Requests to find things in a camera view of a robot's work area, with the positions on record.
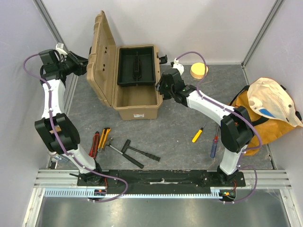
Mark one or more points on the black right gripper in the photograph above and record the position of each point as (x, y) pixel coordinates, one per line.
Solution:
(161, 85)

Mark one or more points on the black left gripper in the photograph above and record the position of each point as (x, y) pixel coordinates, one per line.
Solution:
(80, 69)

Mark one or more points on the black tool tray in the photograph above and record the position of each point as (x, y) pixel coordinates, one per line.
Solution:
(136, 66)

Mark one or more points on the tan plastic tool box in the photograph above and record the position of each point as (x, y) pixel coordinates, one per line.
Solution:
(132, 103)

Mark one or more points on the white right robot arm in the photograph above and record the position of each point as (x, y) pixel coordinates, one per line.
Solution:
(235, 124)

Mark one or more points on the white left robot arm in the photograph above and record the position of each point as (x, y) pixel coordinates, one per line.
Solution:
(55, 128)

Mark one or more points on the yellow black utility knife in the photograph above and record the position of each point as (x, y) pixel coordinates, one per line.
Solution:
(103, 138)

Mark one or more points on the black rubber mallet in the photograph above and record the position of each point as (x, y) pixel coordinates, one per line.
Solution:
(127, 146)

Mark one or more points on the red black utility knife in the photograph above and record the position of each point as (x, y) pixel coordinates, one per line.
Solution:
(94, 148)

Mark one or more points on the silver drink can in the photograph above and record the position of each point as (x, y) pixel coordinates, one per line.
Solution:
(59, 157)

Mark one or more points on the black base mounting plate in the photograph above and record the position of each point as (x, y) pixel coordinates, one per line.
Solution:
(120, 181)

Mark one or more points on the orange cloth bag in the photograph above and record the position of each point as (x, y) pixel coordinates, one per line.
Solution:
(268, 129)

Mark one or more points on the right aluminium corner profile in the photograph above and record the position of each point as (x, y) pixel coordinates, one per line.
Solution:
(262, 31)

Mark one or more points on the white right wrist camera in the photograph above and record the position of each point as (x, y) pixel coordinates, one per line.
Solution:
(176, 65)

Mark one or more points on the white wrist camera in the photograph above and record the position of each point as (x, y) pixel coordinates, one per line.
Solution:
(60, 49)
(176, 65)

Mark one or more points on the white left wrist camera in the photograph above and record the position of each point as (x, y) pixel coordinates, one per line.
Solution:
(60, 49)

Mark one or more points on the yellow handle screwdriver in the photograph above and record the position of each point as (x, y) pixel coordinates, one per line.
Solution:
(198, 134)

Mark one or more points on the aluminium corner frame profile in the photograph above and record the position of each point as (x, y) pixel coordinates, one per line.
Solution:
(56, 33)

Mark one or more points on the blue red handle screwdriver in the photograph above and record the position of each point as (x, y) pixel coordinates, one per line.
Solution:
(214, 144)

